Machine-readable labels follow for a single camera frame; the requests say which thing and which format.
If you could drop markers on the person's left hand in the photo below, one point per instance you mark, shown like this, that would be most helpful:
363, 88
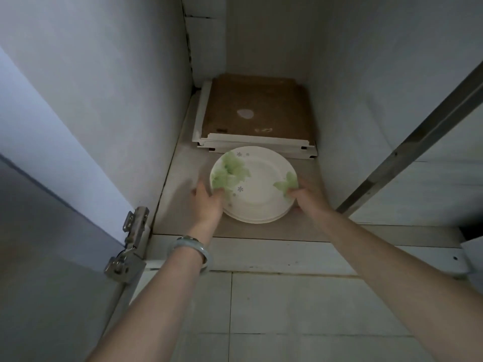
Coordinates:
209, 211

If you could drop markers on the person's right hand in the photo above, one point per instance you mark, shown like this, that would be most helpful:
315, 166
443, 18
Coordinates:
313, 205

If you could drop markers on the person's right forearm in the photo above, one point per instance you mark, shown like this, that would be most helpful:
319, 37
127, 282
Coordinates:
396, 282

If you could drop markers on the person's left forearm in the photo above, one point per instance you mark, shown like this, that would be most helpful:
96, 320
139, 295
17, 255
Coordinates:
151, 316

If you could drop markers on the pale green jade bangle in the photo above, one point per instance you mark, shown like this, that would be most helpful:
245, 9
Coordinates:
188, 241

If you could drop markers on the white plastic panel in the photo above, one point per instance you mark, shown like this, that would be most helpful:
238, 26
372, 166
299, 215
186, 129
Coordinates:
302, 152

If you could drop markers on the metal door hinge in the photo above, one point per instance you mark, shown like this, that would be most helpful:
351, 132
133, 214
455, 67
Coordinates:
128, 252

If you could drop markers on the brown cardboard box in tray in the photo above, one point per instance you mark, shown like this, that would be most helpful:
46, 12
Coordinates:
202, 113

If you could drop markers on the brown cardboard sheet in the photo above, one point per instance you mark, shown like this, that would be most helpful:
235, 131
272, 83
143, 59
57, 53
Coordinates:
264, 101

